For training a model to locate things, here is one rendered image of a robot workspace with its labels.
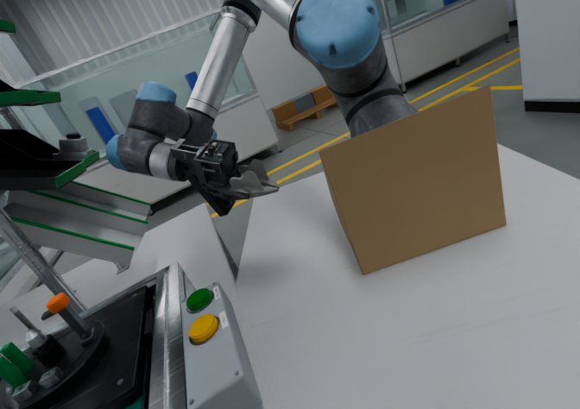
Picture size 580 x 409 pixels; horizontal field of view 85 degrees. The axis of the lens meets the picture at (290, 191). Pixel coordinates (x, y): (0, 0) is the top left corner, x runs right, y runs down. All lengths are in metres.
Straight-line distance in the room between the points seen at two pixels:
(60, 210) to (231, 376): 0.61
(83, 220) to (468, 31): 6.04
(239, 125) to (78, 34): 5.60
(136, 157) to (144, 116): 0.09
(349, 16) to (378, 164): 0.22
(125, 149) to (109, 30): 8.49
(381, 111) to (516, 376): 0.40
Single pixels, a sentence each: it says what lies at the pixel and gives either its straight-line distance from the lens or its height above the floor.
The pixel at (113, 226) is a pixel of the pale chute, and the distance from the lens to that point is 0.87.
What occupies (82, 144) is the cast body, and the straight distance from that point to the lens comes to 0.93.
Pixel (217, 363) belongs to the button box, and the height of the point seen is 0.96.
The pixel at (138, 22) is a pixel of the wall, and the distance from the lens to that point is 9.16.
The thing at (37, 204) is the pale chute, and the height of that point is 1.16.
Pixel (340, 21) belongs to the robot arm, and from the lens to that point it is 0.52.
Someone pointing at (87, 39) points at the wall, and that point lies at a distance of 9.21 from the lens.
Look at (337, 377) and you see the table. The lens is 0.49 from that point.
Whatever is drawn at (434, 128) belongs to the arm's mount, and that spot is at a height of 1.08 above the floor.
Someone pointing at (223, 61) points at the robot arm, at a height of 1.29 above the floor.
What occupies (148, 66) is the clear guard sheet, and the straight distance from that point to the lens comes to 4.45.
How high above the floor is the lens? 1.26
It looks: 23 degrees down
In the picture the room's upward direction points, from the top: 23 degrees counter-clockwise
